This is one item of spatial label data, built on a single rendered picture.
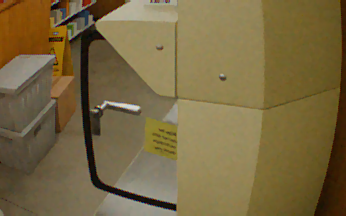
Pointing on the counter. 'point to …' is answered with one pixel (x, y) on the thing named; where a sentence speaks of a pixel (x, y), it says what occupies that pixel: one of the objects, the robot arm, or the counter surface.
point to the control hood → (146, 42)
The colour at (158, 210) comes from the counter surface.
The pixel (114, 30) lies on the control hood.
